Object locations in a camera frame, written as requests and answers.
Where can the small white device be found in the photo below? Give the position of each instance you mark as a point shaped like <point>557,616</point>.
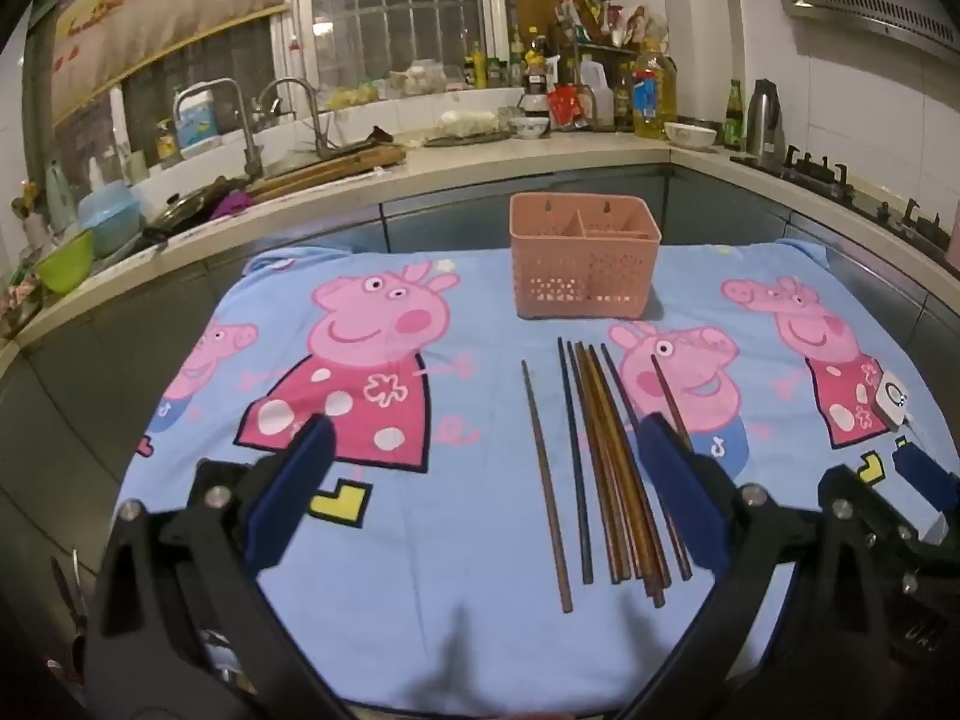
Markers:
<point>892,397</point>

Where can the green glass bottle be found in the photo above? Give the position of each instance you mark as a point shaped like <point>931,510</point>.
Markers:
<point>734,116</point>

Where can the row of wooden chopsticks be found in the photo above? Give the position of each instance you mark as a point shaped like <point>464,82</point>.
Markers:
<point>607,465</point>

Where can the wooden cutting board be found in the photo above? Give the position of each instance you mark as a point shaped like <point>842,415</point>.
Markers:
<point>330,169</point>

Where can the steel kettle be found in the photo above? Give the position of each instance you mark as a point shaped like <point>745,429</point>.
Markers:
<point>765,124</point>

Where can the tall steel faucet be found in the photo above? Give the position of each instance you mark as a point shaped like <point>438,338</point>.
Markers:
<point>244,120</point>

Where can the small patterned bowl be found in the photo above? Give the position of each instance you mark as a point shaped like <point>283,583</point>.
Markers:
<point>529,127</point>

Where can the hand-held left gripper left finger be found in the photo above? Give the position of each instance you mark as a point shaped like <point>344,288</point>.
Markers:
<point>289,499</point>

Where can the yellow dish soap bottle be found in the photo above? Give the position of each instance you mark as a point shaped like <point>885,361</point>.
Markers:
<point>166,142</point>

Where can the pink plastic utensil basket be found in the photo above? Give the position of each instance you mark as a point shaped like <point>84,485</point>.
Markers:
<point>585,270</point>

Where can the white jug with blue label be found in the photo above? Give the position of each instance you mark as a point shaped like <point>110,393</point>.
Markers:
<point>199,124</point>

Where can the cluster of seasoning bottles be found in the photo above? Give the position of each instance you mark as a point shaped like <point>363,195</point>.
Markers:
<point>510,64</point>

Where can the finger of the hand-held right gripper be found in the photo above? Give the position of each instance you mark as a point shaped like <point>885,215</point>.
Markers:
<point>926,484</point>

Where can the large yellow oil bottle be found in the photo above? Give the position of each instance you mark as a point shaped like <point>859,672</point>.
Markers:
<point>654,94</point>

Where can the curved steel faucet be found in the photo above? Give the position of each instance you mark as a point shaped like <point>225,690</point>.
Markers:
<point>307,105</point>

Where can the light blue plastic container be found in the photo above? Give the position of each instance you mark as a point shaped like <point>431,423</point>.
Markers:
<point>111,221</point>

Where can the blue cartoon pig printed blanket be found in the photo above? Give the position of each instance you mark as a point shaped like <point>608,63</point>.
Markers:
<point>450,502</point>

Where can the red packet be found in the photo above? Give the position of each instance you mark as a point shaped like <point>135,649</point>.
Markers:
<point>564,109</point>

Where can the clear plastic bottle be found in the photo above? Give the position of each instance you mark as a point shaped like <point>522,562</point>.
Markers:
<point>60,199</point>

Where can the green plastic bowl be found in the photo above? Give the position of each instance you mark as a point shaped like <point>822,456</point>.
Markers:
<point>66,264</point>

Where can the black gas stove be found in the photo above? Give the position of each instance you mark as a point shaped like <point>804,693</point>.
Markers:
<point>847,187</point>

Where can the barred window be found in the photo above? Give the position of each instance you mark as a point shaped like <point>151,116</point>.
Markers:
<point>397,7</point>

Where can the white plastic bag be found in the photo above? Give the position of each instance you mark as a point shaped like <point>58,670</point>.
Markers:
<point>471,121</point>

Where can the white plastic bottle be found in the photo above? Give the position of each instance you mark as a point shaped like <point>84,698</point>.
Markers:
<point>596,97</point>

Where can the purple cloth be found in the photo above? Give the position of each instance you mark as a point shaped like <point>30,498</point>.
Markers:
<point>232,204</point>

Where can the white ceramic bowl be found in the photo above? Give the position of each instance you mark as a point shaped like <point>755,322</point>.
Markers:
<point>690,135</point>

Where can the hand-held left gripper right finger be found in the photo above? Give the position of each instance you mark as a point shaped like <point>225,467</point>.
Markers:
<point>686,499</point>

